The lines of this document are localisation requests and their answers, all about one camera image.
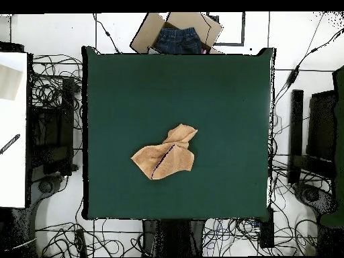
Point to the tan terry towel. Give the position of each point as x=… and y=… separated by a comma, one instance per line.
x=145, y=158

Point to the dark green tablecloth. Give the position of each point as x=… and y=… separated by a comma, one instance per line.
x=215, y=107

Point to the blue denim jeans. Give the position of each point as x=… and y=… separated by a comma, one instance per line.
x=177, y=40

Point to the brown cardboard box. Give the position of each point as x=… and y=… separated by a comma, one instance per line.
x=145, y=35

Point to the black power strip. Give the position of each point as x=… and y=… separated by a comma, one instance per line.
x=266, y=231
x=80, y=242

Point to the black striped stick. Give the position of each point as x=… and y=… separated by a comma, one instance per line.
x=10, y=143

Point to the white side table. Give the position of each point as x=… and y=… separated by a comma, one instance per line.
x=13, y=174

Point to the beige box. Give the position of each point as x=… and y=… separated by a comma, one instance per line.
x=9, y=83

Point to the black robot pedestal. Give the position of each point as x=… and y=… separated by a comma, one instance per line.
x=172, y=239

